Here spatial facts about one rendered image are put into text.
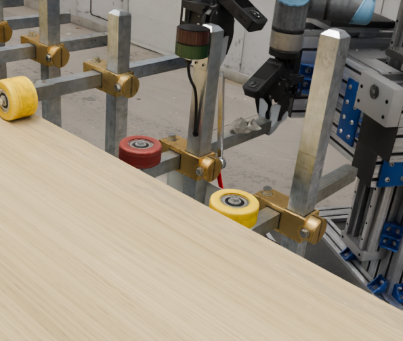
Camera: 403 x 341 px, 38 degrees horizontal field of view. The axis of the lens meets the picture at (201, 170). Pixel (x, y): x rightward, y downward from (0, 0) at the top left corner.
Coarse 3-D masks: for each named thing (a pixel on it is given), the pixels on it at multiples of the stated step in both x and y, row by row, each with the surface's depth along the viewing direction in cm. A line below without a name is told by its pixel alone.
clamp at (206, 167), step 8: (176, 136) 123; (168, 144) 119; (176, 144) 119; (184, 144) 119; (176, 152) 117; (184, 152) 116; (184, 160) 117; (192, 160) 115; (200, 160) 114; (208, 160) 114; (216, 160) 115; (184, 168) 117; (192, 168) 116; (200, 168) 114; (208, 168) 114; (216, 168) 116; (192, 176) 116; (200, 176) 115; (208, 176) 115; (216, 176) 117
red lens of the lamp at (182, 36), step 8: (176, 32) 102; (184, 32) 100; (192, 32) 99; (200, 32) 100; (208, 32) 101; (176, 40) 102; (184, 40) 100; (192, 40) 100; (200, 40) 100; (208, 40) 102
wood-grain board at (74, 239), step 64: (0, 128) 111; (0, 192) 89; (64, 192) 91; (128, 192) 93; (0, 256) 75; (64, 256) 76; (128, 256) 78; (192, 256) 79; (256, 256) 81; (0, 320) 65; (64, 320) 66; (128, 320) 67; (192, 320) 68; (256, 320) 69; (320, 320) 70; (384, 320) 71
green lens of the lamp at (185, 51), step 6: (180, 48) 101; (186, 48) 101; (192, 48) 101; (198, 48) 101; (204, 48) 102; (180, 54) 102; (186, 54) 101; (192, 54) 101; (198, 54) 101; (204, 54) 102
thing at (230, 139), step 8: (256, 120) 138; (264, 120) 138; (264, 128) 138; (216, 136) 127; (224, 136) 128; (232, 136) 129; (240, 136) 131; (248, 136) 134; (256, 136) 136; (216, 144) 125; (224, 144) 127; (232, 144) 130; (168, 152) 117; (216, 152) 126; (168, 160) 115; (176, 160) 117; (152, 168) 112; (160, 168) 114; (168, 168) 116; (176, 168) 118; (152, 176) 112
